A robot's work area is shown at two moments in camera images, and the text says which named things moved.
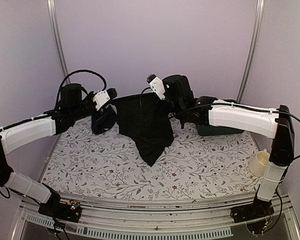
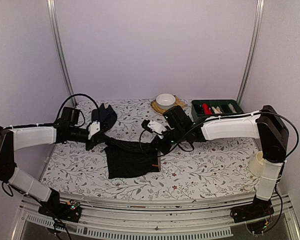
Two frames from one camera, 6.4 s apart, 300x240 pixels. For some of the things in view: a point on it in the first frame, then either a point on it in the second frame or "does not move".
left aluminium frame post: (51, 7) does not move
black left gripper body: (102, 109) to (93, 142)
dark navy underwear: (103, 121) does not move
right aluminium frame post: (254, 49) does not move
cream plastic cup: (258, 165) does not move
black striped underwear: (140, 118) to (128, 158)
